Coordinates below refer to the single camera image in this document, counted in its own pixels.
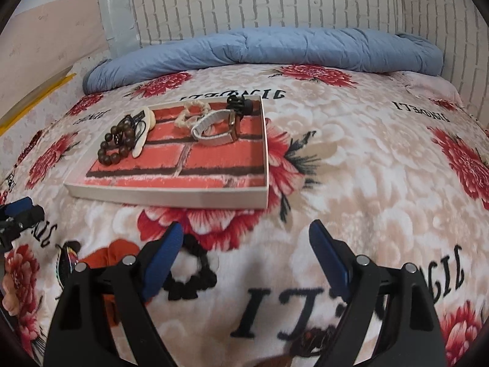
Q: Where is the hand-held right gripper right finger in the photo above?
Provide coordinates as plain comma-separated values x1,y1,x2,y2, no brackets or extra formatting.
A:
309,220,447,367

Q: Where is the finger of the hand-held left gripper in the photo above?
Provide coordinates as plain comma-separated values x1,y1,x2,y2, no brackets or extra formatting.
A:
6,197,34,215
0,205,45,238

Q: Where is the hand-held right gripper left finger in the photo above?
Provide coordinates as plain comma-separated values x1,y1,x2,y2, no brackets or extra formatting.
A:
43,222,185,367

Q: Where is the black scrunchie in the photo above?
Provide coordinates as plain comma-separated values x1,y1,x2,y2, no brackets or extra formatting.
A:
162,233,219,301

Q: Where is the white tray with brick lining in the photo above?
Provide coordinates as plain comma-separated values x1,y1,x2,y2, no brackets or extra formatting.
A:
63,95,270,210

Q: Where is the brown wooden bead bracelet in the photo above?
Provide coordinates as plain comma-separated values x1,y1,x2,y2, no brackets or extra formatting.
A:
98,117,138,167

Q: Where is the black cord bracelet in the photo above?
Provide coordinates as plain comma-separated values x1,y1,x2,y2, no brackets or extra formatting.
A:
125,113,152,139

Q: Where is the white strap wristwatch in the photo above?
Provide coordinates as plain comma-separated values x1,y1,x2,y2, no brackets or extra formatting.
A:
190,109,242,147

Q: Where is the white oval accessory card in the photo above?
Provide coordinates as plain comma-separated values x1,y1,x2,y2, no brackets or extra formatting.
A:
126,108,157,160

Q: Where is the cream braided scrunchie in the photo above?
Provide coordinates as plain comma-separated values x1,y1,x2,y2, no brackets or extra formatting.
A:
174,99,215,130

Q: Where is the black hair claw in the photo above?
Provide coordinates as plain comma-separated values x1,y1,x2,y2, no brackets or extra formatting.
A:
226,95,255,116

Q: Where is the person's left hand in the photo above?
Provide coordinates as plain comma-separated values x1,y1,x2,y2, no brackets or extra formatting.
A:
1,271,23,315

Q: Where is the orange scrunchie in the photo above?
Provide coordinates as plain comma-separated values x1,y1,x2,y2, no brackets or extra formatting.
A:
78,239,143,327

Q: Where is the colourful patterned hair clip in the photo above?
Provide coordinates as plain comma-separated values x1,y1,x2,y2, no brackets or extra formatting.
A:
55,241,82,288

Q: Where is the brown hair clip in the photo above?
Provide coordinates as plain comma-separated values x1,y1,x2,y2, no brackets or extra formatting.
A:
290,325,342,356

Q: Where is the floral printed blanket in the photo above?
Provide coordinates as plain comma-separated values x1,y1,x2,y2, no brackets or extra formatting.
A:
0,63,489,367

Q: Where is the yellow tape strip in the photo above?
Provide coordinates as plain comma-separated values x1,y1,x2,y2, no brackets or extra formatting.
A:
0,72,77,135

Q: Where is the pale wooden headboard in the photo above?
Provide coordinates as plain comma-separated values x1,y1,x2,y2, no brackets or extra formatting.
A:
0,0,112,123

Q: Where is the pink floral pillow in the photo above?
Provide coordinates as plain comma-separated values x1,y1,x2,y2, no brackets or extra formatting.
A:
393,69,460,105

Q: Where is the clear plastic sheet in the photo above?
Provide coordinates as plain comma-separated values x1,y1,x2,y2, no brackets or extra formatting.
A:
95,0,135,59

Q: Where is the blue rolled duvet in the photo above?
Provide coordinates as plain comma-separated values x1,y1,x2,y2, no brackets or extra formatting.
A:
82,27,444,95

